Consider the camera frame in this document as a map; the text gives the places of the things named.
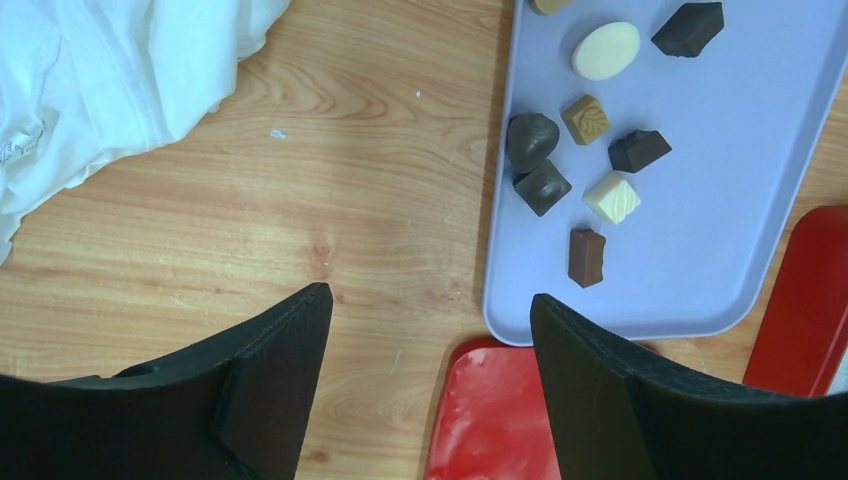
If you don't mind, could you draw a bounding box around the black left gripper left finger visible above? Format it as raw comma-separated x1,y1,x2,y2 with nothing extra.
1,283,333,479

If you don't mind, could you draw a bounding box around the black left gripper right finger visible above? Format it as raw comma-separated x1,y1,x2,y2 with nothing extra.
530,294,847,479

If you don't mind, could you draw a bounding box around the brown bar chocolate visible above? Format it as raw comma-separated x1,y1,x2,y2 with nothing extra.
568,229,606,288

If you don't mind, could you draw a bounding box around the white ridged square chocolate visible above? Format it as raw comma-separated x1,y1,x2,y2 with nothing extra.
583,171,641,225

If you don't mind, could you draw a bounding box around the dark square chocolate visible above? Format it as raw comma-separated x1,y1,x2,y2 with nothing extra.
512,159,572,217

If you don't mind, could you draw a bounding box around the dark brown block chocolate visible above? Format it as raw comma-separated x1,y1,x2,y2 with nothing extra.
608,130,672,173

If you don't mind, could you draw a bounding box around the dark shell chocolate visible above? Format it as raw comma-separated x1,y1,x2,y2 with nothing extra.
506,113,560,173

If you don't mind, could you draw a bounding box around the tan square chocolate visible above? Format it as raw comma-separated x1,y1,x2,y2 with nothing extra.
561,94,610,146

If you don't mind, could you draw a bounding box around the white oval chocolate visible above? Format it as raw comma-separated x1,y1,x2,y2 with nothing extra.
572,21,641,81

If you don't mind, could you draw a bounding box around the dark pyramid chocolate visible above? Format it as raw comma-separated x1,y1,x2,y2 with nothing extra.
651,2,724,58

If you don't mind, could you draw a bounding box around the tan round chocolate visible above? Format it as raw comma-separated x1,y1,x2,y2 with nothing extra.
529,0,573,16

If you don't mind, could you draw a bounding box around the red box lid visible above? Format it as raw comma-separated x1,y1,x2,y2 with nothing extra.
424,338,565,479

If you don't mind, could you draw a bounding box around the red box with white paper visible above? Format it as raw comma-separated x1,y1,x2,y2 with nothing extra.
743,205,847,398

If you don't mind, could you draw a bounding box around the lavender plastic tray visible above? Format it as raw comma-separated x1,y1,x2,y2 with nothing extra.
482,1,847,346

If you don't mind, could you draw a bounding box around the white crumpled cloth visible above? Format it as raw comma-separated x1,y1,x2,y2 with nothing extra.
1,1,288,256

